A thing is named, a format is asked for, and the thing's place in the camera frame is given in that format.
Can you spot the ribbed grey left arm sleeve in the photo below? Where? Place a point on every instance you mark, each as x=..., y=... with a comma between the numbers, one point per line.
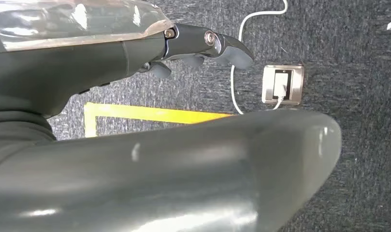
x=16, y=131

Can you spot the white plug adapter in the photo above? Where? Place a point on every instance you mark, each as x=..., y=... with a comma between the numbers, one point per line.
x=280, y=85

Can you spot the steel floor socket box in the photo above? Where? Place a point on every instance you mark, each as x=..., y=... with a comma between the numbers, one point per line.
x=297, y=85

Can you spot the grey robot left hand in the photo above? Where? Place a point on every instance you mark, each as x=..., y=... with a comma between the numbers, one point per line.
x=70, y=60

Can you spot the yellow floor marking tape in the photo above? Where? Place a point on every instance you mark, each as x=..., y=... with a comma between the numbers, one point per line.
x=150, y=114

